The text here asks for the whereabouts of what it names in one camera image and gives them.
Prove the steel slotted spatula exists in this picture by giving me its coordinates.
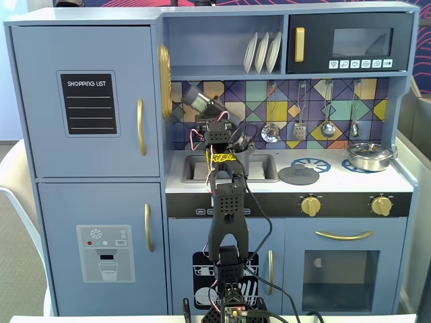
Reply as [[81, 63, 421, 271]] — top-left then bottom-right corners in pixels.
[[292, 81, 308, 142]]

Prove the gold toy telephone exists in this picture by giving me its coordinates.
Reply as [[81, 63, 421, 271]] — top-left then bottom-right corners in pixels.
[[158, 43, 174, 120]]

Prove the robot controller board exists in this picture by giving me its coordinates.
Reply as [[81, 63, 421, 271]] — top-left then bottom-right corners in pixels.
[[222, 303, 251, 323]]

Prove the steel serving spoon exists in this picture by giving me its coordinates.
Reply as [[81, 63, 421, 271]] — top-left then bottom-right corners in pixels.
[[348, 79, 361, 139]]

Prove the bare wrist camera board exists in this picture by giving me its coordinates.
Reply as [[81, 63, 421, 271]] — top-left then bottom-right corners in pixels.
[[232, 131, 254, 151]]

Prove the gold freezer door handle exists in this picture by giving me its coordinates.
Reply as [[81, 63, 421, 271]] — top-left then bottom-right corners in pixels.
[[143, 202, 156, 254]]

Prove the robot arm base mount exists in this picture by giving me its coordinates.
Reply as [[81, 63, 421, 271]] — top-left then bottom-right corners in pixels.
[[201, 295, 271, 323]]

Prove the gold dishwasher door handle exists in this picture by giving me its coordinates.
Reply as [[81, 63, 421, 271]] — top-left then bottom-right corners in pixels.
[[267, 249, 275, 297]]

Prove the gold oven handle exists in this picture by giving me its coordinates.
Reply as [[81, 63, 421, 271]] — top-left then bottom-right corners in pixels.
[[314, 229, 374, 242]]

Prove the gold fridge door handle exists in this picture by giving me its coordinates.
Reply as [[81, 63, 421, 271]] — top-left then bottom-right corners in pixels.
[[136, 98, 148, 157]]

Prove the black microwave door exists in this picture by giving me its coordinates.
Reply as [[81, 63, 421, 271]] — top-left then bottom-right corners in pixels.
[[286, 12, 413, 75]]

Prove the gray plastic pot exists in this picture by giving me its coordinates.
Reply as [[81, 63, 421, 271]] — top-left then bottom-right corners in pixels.
[[232, 144, 256, 180]]

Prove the gold stove knob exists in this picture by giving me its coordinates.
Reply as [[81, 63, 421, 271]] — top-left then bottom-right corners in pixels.
[[300, 195, 322, 217], [370, 195, 393, 217]]

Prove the gray pot lid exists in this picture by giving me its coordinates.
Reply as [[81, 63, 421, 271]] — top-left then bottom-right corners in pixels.
[[277, 164, 321, 186]]

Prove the white toy plate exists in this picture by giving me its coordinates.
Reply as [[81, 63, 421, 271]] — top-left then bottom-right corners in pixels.
[[254, 31, 271, 75], [265, 30, 283, 73], [243, 31, 259, 75]]

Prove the steel skimmer spoon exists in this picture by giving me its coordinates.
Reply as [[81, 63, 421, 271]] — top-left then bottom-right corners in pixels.
[[261, 81, 281, 144]]

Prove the gold microwave handle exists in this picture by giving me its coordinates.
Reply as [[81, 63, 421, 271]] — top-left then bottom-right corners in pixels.
[[294, 26, 306, 63]]

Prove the gray toy sink basin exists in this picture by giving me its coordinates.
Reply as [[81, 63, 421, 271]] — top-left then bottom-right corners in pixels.
[[181, 153, 281, 184]]

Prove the white plastic chair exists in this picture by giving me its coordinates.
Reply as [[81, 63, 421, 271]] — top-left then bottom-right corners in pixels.
[[0, 139, 55, 318]]

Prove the steel ladle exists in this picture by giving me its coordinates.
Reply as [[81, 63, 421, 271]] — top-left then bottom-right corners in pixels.
[[319, 80, 337, 139]]

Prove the blue oven door window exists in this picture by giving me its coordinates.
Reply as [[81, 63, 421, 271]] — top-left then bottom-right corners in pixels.
[[285, 217, 408, 316]]

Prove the blue door shopping list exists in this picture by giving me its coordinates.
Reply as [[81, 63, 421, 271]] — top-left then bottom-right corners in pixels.
[[10, 26, 161, 179]]

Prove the blue door ice dispenser print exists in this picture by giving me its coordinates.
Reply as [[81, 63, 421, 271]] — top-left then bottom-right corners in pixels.
[[36, 182, 164, 316]]

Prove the steel pot with lid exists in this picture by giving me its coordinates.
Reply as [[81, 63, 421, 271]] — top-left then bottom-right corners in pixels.
[[343, 141, 395, 173]]

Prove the blue wooden toy kitchen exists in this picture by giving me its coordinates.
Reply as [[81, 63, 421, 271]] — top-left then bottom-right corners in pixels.
[[3, 2, 421, 317]]

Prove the blue door dishwasher print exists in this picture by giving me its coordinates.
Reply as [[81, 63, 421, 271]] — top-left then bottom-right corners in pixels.
[[167, 217, 287, 316]]

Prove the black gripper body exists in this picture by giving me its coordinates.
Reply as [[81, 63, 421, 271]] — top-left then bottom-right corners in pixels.
[[195, 104, 241, 125]]

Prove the grey toy cup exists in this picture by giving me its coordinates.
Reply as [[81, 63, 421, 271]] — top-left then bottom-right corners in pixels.
[[180, 84, 218, 115]]

